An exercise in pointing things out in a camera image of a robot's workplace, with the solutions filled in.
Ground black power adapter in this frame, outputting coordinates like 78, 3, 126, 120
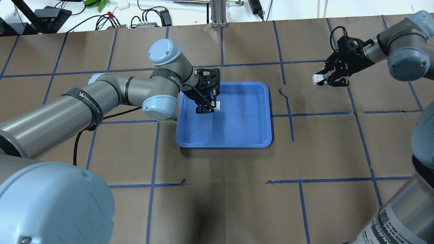
248, 0, 264, 21

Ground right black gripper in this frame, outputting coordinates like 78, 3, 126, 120
315, 37, 372, 87

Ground cluttered cables on bench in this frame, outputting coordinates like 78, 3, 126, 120
0, 0, 173, 36

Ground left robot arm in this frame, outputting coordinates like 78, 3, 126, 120
0, 39, 220, 244

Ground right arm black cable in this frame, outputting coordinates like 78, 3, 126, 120
330, 26, 348, 51

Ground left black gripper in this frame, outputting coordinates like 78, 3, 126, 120
183, 68, 221, 114

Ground aluminium profile post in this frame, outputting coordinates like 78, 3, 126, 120
210, 0, 228, 28

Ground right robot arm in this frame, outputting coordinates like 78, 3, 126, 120
218, 17, 433, 244

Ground white block arm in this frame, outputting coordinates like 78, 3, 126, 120
312, 74, 324, 85
214, 101, 221, 111

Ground blue plastic tray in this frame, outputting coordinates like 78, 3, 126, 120
176, 81, 273, 148

